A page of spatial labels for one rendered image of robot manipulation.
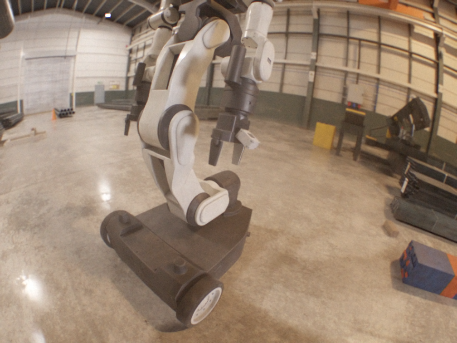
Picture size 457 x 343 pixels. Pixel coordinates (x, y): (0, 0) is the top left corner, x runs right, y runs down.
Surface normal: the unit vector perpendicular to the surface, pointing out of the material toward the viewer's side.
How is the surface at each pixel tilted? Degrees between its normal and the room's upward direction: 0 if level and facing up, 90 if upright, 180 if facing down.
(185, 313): 61
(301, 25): 90
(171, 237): 0
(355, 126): 90
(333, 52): 90
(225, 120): 79
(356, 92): 90
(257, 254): 0
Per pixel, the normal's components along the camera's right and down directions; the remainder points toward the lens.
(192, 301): -0.16, -0.67
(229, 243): 0.11, -0.93
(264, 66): 0.82, 0.29
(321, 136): -0.63, 0.21
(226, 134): 0.21, 0.24
